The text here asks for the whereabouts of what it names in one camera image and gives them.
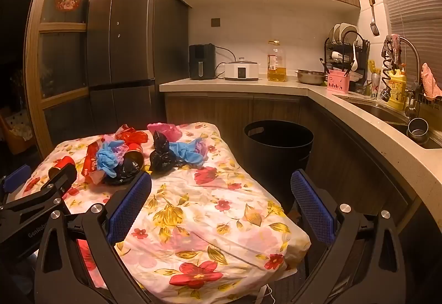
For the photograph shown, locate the cooking oil bottle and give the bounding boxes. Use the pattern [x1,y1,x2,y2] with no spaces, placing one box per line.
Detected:
[267,41,287,82]

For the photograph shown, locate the steel bowl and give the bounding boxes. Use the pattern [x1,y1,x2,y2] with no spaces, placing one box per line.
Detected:
[296,69,328,85]

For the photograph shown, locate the hanging slotted spatula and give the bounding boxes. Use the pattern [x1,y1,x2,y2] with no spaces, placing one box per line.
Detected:
[368,0,380,36]

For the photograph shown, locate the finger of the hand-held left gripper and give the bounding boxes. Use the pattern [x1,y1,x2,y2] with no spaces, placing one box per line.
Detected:
[0,164,32,203]
[5,164,77,215]

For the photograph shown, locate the black plastic bag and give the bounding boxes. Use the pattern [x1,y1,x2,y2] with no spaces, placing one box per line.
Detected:
[149,130,185,172]
[104,159,141,186]

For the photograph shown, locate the grey refrigerator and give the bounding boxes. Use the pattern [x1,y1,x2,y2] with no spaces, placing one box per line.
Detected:
[86,0,190,153]

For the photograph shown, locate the pink cloth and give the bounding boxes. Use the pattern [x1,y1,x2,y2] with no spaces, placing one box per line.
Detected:
[420,63,442,99]

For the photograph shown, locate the white rice cooker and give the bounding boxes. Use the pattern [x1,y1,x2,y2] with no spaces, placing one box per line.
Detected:
[224,57,260,81]

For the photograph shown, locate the steel sink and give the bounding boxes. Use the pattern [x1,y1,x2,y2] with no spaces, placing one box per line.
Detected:
[340,97,442,149]

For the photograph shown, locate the yellow detergent bottle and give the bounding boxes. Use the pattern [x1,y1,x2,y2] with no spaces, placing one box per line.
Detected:
[387,67,408,110]

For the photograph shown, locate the steel faucet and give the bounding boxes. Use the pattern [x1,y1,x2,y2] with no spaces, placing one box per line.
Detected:
[382,35,423,118]

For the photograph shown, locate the orange box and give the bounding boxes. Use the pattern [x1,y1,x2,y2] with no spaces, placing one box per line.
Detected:
[0,111,33,154]

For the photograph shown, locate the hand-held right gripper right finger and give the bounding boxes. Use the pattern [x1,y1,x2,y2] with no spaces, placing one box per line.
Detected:
[290,169,409,304]

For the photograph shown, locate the wooden glass door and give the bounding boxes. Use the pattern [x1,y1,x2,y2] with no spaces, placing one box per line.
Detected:
[23,0,118,159]

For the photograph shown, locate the black air fryer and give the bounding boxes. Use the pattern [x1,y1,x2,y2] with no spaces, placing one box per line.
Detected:
[189,44,217,81]

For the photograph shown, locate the pink utensil holder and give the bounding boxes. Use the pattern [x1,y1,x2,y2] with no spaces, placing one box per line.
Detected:
[326,70,351,95]

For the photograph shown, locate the red can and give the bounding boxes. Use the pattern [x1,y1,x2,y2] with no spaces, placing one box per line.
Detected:
[124,143,146,170]
[48,156,76,180]

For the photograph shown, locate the steel cup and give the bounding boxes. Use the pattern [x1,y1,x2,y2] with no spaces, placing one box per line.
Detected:
[407,117,430,145]

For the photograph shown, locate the pink plastic bag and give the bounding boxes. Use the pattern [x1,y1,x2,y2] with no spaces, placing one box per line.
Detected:
[147,122,183,144]

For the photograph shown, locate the white ladle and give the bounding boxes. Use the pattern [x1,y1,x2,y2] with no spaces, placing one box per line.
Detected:
[350,40,360,71]

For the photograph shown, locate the dark rag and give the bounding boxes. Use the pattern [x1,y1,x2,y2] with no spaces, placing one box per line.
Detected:
[382,34,403,66]

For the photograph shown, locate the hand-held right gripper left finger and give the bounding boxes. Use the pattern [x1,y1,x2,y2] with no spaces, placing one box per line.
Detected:
[34,171,153,304]

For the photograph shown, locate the beer can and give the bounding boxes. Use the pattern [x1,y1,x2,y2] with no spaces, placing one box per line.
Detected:
[371,72,382,99]

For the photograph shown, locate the light blue plastic bag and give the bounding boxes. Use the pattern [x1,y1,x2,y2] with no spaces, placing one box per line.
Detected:
[96,140,125,177]

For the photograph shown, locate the wooden base cabinets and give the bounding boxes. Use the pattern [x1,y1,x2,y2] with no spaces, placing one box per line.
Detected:
[164,91,420,232]

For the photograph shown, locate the floral cloth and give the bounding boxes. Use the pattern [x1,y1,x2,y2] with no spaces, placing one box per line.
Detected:
[21,122,311,301]

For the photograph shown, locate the red wrapper packet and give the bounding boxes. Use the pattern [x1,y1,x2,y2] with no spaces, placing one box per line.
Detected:
[81,141,104,184]

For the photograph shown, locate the window blinds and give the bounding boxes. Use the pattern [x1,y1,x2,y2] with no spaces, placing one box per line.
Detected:
[366,0,442,90]

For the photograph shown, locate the black dish rack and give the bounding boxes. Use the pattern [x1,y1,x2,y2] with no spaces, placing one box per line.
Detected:
[324,23,371,87]

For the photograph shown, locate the red patterned plastic bag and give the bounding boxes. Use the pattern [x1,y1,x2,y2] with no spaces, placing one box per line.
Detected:
[114,124,147,146]

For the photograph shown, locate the black trash bin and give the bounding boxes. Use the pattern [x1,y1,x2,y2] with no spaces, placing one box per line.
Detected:
[244,120,315,211]

